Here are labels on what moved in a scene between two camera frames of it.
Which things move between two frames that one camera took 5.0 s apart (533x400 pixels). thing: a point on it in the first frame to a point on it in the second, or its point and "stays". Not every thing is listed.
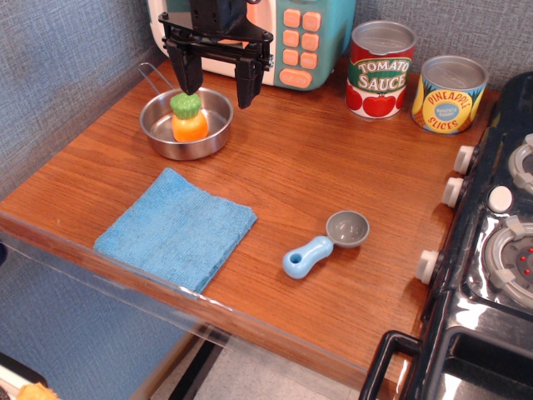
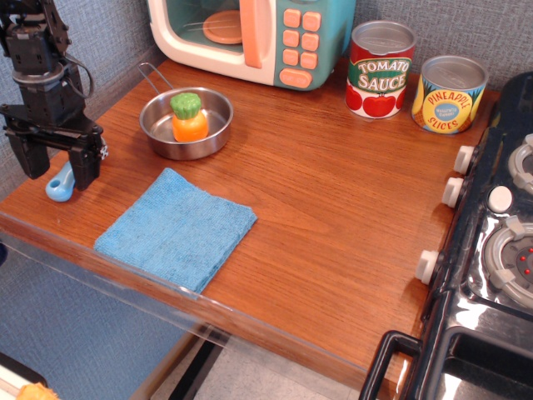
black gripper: [218, 28] to [52, 110]
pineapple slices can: [450, 93] stays
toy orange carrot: [189, 123] stays
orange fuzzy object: [36, 391] stays
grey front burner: [508, 261] stays
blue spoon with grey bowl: [345, 228] to [60, 187]
